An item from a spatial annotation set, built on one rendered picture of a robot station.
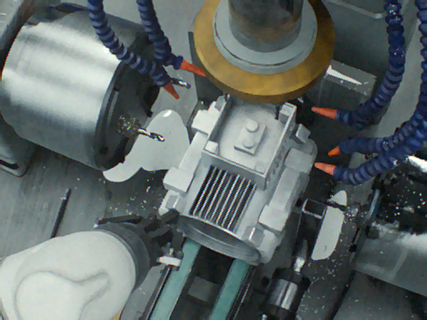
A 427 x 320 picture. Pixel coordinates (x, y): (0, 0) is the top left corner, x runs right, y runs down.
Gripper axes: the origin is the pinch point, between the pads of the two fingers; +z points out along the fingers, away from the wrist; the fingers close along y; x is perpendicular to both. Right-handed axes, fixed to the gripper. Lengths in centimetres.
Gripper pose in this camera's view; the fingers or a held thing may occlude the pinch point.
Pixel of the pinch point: (165, 224)
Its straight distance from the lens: 111.1
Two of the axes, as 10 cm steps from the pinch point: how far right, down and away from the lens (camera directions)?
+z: 2.3, -1.2, 9.7
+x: -3.2, 9.3, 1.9
